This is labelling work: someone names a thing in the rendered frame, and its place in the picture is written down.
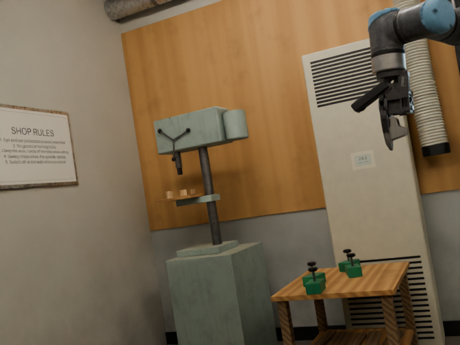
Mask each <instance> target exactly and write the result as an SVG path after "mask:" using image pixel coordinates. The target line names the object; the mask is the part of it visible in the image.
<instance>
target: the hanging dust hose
mask: <svg viewBox="0 0 460 345"><path fill-rule="evenodd" d="M392 1H393V7H394V8H399V9H400V10H402V9H405V8H408V7H410V6H413V5H415V4H418V3H421V0H392ZM427 42H428V41H427V39H426V38H424V39H421V40H417V41H414V42H410V43H407V44H405V61H406V71H408V72H410V78H409V82H410V90H412V91H413V106H414V114H415V115H414V116H415V118H414V119H415V120H416V125H417V127H416V128H418V130H417V131H419V132H418V134H419V137H420V138H419V139H420V140H421V141H420V142H421V145H422V146H421V149H422V156H423V157H428V156H432V155H441V154H445V153H450V144H449V141H447V139H448V138H447V135H445V134H447V132H445V130H446V129H444V128H445V126H444V125H445V124H444V123H443V122H444V121H443V119H444V118H442V116H443V115H442V112H441V109H440V108H441V106H439V105H440V103H439V102H440V101H438V100H439V98H438V96H439V95H437V93H438V92H436V91H437V89H436V87H437V86H435V85H436V84H434V83H435V81H434V79H435V78H434V75H433V73H434V72H432V71H433V69H432V64H431V58H430V55H429V54H430V53H429V49H428V48H429V47H428V45H429V44H427Z"/></svg>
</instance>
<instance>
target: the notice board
mask: <svg viewBox="0 0 460 345"><path fill-rule="evenodd" d="M78 184H79V182H78V176H77V167H76V162H75V153H74V148H73V139H72V133H71V125H70V120H69V115H68V112H59V111H53V110H43V109H38V108H32V107H21V106H15V105H6V104H0V190H3V189H15V188H35V187H47V186H68V185H78Z"/></svg>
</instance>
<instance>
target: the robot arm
mask: <svg viewBox="0 0 460 345"><path fill-rule="evenodd" d="M368 33H369V39H370V52H371V63H372V74H373V75H376V80H377V81H381V82H380V83H379V84H377V85H376V86H375V87H373V88H372V89H371V90H369V91H368V92H367V93H365V94H364V95H363V96H362V97H360V98H359V99H357V100H356V101H355V102H354V103H353V104H351V107H352V109H353V110H354V111H355V112H357V113H360V112H362V111H364V110H365V109H366V108H367V107H368V106H369V105H370V104H372V103H373V102H375V101H376V100H377V99H379V112H380V116H381V126H382V130H383V135H384V139H385V143H386V145H387V147H388V149H389V150H391V151H393V145H394V140H397V139H399V138H402V137H405V136H407V135H408V133H409V130H408V128H406V127H401V126H400V123H399V119H398V118H396V117H394V116H396V115H399V116H404V115H408V114H412V113H414V106H413V91H412V90H410V82H409V78H410V72H408V71H406V61H405V44H407V43H410V42H414V41H417V40H421V39H424V38H426V39H429V40H435V41H438V42H443V43H445V44H448V45H452V46H458V45H460V7H458V8H455V9H454V8H453V6H452V4H451V2H449V0H426V1H423V2H422V3H418V4H415V5H413V6H410V7H408V8H405V9H402V10H400V9H399V8H385V9H384V10H379V11H377V12H375V13H374V14H372V15H371V16H370V18H369V19H368ZM393 80H394V82H393V83H392V84H391V81H393Z"/></svg>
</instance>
